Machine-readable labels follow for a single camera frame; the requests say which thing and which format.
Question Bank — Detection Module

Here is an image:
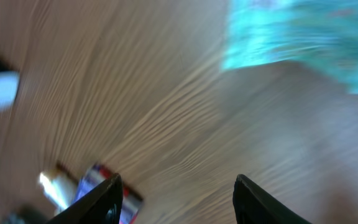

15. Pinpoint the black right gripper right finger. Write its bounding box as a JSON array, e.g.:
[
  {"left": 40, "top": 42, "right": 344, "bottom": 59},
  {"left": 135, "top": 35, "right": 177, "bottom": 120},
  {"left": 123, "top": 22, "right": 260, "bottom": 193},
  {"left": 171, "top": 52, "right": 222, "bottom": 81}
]
[{"left": 232, "top": 174, "right": 310, "bottom": 224}]

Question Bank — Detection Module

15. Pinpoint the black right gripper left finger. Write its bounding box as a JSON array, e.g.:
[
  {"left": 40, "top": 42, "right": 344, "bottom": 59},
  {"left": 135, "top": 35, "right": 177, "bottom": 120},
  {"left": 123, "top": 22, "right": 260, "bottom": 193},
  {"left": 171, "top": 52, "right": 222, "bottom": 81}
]
[{"left": 47, "top": 174, "right": 123, "bottom": 224}]

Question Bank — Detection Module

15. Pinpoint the white tube gold cap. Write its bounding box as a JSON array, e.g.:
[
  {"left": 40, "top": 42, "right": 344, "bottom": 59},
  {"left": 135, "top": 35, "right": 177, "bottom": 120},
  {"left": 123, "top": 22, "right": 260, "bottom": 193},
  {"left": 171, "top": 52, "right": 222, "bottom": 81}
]
[{"left": 38, "top": 162, "right": 78, "bottom": 215}]

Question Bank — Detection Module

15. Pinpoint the teal wipes packet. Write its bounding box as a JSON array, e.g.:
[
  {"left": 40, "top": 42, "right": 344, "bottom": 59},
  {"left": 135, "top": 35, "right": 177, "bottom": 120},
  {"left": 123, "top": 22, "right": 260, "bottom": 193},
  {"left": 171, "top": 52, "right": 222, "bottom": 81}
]
[{"left": 222, "top": 0, "right": 358, "bottom": 94}]

